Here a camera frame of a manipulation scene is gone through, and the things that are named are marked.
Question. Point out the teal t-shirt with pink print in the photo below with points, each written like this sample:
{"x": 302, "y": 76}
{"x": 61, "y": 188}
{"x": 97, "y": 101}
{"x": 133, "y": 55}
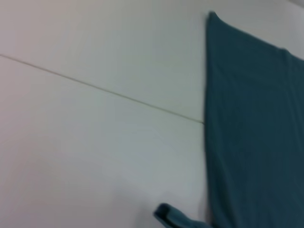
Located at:
{"x": 249, "y": 118}

